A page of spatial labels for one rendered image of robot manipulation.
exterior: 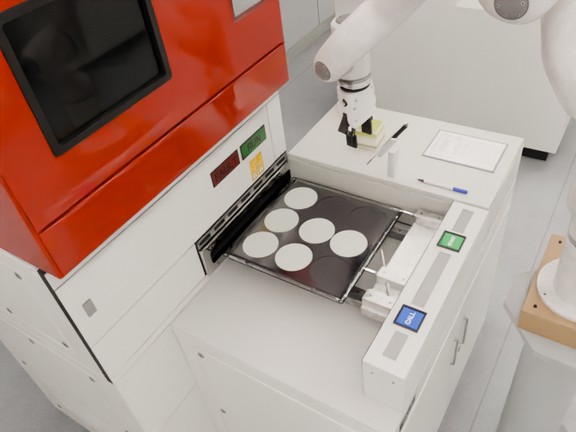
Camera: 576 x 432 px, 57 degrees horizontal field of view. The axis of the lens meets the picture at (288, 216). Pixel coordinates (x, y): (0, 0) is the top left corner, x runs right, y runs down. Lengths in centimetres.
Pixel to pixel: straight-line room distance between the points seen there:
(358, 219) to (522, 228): 148
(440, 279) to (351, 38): 57
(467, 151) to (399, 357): 73
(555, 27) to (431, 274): 58
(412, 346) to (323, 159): 69
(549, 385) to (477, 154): 65
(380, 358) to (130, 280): 58
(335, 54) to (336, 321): 65
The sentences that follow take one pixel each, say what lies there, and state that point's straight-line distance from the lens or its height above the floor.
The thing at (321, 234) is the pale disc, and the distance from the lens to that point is 146.
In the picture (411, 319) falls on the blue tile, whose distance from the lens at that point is 119.
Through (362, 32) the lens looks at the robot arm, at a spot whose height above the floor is 146.
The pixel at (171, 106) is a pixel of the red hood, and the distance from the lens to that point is 114.
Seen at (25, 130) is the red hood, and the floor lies 151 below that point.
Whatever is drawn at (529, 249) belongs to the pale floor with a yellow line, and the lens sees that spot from 276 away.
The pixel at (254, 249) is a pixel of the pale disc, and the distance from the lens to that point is 145.
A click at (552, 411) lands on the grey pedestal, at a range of 171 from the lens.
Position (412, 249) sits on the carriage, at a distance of 144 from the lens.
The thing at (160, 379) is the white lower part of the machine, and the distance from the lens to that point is 153.
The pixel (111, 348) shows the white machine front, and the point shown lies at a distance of 133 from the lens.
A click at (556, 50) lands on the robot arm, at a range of 103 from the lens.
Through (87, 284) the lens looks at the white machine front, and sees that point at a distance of 119.
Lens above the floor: 192
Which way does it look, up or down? 42 degrees down
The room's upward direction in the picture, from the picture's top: 9 degrees counter-clockwise
